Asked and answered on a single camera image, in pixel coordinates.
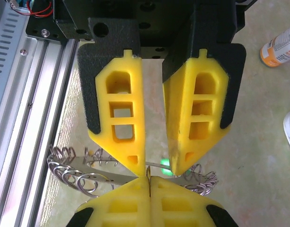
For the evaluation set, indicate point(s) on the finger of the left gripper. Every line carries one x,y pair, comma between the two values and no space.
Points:
180,118
102,132

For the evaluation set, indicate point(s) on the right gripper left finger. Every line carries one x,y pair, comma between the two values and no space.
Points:
116,208

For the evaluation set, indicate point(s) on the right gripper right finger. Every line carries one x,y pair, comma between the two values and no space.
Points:
182,208

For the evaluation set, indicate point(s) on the green key tag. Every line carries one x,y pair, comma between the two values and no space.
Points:
166,165

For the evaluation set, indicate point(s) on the orange capped pill bottle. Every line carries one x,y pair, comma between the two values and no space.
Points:
277,49

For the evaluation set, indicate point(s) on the small circuit board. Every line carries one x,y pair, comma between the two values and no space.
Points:
19,3

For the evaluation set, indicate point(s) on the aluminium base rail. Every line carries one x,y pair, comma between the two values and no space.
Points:
29,118

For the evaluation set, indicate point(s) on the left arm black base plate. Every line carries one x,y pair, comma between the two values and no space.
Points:
36,30

